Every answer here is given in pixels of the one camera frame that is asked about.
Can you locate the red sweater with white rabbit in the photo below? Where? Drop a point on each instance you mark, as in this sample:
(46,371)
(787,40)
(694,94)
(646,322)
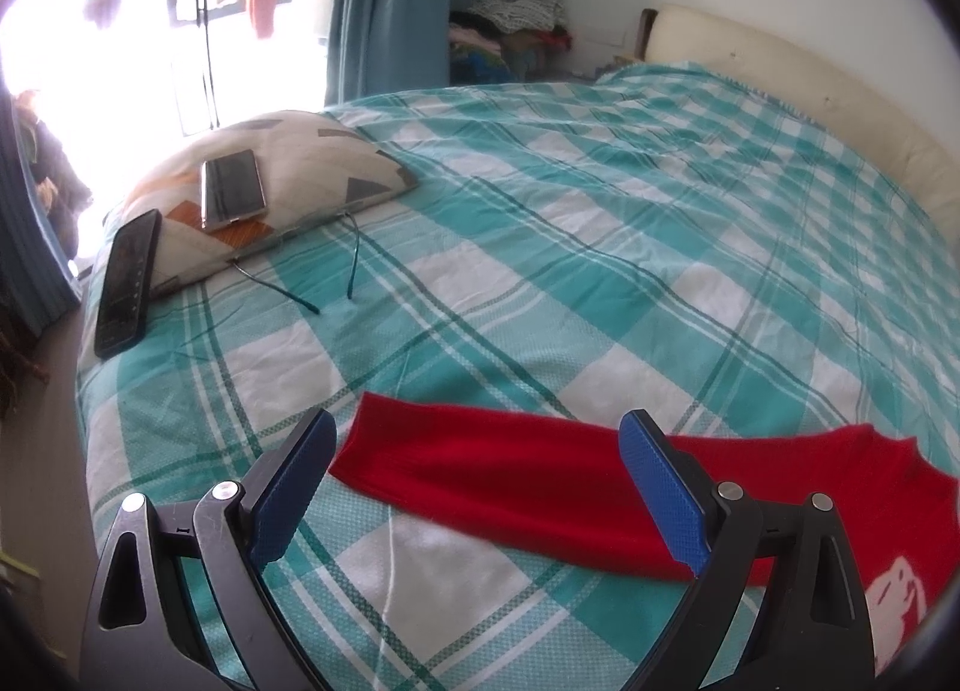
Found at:
(525,481)

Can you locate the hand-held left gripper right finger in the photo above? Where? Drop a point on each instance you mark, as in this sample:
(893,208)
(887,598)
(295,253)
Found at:
(667,496)

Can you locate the patterned pillow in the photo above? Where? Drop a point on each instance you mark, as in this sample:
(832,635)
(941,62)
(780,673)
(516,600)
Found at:
(315,151)

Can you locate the black remote control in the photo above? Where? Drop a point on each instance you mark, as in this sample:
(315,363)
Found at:
(127,278)

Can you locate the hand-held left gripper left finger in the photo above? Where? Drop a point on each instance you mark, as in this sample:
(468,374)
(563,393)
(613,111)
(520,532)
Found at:
(289,488)

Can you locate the silver-edged smartphone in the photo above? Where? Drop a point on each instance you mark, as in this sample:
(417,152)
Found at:
(232,188)

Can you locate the teal plaid bedspread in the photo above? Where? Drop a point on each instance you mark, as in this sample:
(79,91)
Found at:
(600,248)

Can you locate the cream padded headboard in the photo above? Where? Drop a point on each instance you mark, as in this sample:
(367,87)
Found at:
(787,60)

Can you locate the grey patterned crumpled cloth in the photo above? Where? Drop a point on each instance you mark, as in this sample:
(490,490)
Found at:
(517,0)

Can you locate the colourful clothes pile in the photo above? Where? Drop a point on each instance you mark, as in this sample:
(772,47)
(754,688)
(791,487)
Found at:
(480,57)

